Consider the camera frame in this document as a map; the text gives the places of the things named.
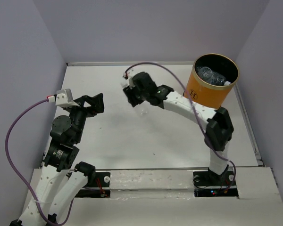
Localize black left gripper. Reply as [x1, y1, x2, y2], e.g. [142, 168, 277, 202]
[65, 92, 105, 142]

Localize tall clear bottle white cap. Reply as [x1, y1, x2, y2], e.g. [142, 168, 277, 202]
[133, 101, 151, 118]

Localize orange cylindrical bin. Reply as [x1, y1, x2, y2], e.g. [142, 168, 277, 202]
[183, 53, 240, 109]

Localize clear bottle front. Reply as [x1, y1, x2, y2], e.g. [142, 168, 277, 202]
[207, 73, 231, 86]

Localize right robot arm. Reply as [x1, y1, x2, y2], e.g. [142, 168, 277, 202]
[123, 72, 233, 185]

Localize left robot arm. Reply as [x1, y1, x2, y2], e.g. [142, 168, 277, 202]
[5, 89, 104, 226]

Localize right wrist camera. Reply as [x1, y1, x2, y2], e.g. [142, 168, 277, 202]
[120, 73, 135, 89]

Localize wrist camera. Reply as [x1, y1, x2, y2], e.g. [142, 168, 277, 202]
[120, 73, 135, 89]
[55, 89, 73, 108]

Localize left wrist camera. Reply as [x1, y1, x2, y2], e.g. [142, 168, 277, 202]
[55, 89, 73, 108]

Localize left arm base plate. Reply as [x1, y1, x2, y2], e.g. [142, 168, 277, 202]
[75, 171, 111, 198]

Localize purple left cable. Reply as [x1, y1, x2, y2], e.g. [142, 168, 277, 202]
[5, 95, 73, 226]

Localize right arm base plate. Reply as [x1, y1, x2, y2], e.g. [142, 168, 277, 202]
[192, 171, 239, 198]

